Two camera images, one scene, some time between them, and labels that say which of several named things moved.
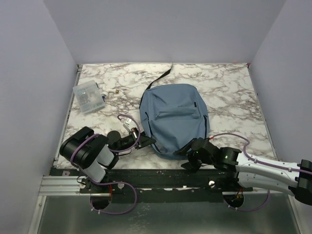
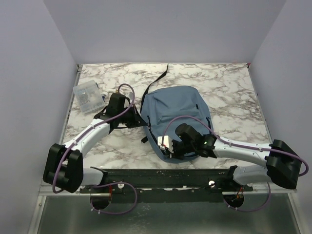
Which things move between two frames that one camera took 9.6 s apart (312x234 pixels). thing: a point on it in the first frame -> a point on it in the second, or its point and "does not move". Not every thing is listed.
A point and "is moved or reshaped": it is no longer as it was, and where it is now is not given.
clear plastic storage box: [89, 99] does not move
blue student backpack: [171, 116] is moved or reshaped
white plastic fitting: [105, 94] does not move
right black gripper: [192, 165] -> [175, 154]
